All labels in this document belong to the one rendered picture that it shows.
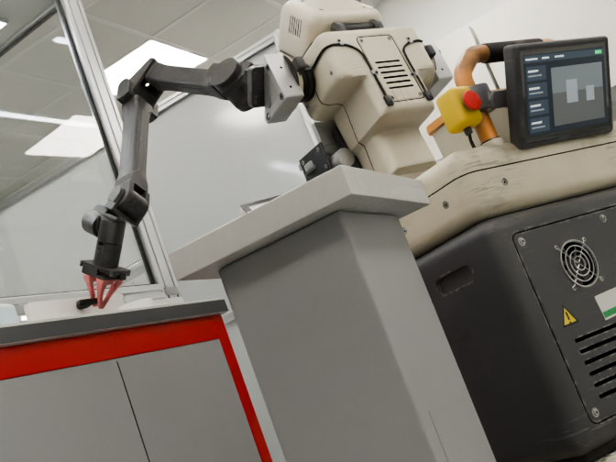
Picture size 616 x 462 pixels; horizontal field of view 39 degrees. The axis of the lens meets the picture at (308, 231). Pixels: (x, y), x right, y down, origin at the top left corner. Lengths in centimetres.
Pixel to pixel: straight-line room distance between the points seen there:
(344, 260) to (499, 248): 39
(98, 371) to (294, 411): 37
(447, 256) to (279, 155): 230
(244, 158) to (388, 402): 280
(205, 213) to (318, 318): 281
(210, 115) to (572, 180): 255
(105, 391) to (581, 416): 72
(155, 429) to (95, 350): 16
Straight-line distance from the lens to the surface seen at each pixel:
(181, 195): 398
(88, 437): 134
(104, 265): 201
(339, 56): 188
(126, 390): 142
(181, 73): 218
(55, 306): 201
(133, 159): 209
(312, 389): 113
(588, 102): 167
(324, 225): 111
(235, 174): 383
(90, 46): 281
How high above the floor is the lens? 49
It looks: 11 degrees up
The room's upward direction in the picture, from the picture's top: 21 degrees counter-clockwise
